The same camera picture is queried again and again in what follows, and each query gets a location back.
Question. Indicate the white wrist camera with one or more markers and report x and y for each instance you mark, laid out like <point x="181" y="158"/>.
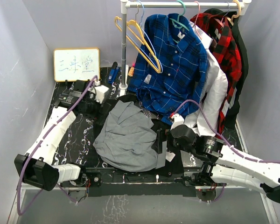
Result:
<point x="177" y="120"/>
<point x="99" y="91"/>

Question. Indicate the yellow framed whiteboard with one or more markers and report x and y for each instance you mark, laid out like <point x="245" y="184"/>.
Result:
<point x="76" y="64"/>

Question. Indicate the orange small object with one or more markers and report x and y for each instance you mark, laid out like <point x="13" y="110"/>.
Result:
<point x="131" y="71"/>

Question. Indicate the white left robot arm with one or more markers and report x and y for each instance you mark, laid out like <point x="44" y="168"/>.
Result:
<point x="35" y="166"/>

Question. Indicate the metal clothes rack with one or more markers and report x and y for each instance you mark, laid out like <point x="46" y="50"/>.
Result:
<point x="240" y="5"/>

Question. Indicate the black shirt on table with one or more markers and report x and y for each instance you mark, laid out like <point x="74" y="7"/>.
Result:
<point x="174" y="166"/>

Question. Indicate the blue stapler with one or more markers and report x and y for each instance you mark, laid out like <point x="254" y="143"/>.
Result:
<point x="113" y="73"/>

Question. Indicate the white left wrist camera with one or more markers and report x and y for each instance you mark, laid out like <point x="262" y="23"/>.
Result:
<point x="99" y="91"/>

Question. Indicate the yellow plastic hanger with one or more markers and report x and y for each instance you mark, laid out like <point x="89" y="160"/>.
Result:
<point x="142" y="46"/>

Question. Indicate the aluminium frame rail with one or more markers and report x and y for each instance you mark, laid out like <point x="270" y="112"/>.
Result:
<point x="242" y="204"/>

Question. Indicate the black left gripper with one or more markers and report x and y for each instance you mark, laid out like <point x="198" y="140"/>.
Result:
<point x="98" y="105"/>

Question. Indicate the teal plastic hanger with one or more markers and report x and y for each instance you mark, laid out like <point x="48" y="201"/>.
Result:
<point x="179" y="25"/>

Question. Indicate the red black plaid shirt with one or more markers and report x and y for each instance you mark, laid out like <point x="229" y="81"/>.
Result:
<point x="222" y="75"/>

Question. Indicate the pink hanger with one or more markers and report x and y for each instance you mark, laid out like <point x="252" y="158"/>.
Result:
<point x="195" y="28"/>

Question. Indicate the black hanging garment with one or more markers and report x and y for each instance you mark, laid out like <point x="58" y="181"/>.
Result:
<point x="241" y="58"/>

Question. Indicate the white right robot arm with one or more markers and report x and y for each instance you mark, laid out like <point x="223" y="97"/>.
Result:
<point x="222" y="163"/>

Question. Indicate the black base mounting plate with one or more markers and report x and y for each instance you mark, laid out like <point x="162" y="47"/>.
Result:
<point x="109" y="182"/>

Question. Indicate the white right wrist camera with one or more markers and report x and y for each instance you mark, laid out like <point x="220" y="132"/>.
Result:
<point x="177" y="120"/>

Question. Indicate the grey shirt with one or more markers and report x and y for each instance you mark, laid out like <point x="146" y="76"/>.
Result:
<point x="126" y="140"/>

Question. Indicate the blue plaid shirt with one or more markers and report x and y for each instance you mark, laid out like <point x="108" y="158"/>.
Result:
<point x="184" y="64"/>

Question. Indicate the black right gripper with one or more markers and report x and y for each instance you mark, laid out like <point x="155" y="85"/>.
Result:
<point x="157" y="145"/>

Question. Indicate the white shirt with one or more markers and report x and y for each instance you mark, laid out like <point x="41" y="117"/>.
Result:
<point x="214" y="90"/>

